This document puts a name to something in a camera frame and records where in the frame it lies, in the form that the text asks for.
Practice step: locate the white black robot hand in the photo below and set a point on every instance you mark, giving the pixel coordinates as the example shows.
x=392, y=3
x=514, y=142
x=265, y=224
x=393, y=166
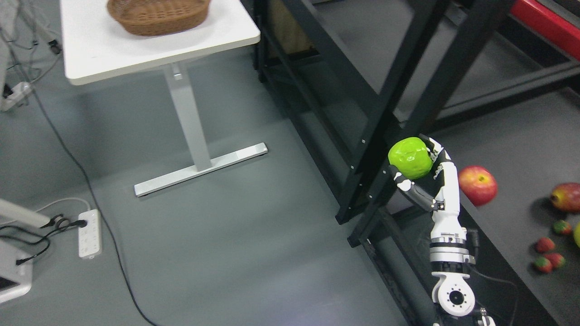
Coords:
x=437, y=192

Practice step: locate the green apple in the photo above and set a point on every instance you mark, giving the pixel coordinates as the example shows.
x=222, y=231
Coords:
x=411, y=157

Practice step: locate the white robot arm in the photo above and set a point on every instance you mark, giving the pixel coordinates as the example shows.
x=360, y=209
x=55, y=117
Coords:
x=454, y=300

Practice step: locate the red apple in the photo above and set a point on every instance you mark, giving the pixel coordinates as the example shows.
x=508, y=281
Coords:
x=478, y=184

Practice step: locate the black metal shelf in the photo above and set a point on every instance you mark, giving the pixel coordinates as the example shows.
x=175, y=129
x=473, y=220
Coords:
x=354, y=76

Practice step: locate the strawberry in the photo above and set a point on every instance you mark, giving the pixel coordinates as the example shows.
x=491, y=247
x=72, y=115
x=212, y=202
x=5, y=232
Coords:
x=543, y=265
x=544, y=245
x=562, y=227
x=556, y=259

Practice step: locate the red mango fruit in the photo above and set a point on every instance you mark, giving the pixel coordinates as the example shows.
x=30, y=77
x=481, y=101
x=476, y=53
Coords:
x=566, y=197

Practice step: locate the strawberry upper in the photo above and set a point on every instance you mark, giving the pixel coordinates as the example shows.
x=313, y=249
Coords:
x=562, y=227

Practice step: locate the strawberry lower left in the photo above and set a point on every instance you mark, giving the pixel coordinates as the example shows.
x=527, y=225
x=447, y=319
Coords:
x=543, y=265

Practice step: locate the strawberry lower right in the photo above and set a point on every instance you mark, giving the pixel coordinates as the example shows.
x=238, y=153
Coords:
x=556, y=259

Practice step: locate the brown wicker basket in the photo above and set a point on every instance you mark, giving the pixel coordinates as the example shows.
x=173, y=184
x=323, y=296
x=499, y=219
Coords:
x=158, y=17

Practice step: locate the white power strip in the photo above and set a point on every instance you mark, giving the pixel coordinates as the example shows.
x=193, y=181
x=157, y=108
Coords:
x=11, y=96
x=90, y=236

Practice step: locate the white table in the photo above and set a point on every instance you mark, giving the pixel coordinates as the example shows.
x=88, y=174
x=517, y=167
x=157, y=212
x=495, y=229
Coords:
x=97, y=48

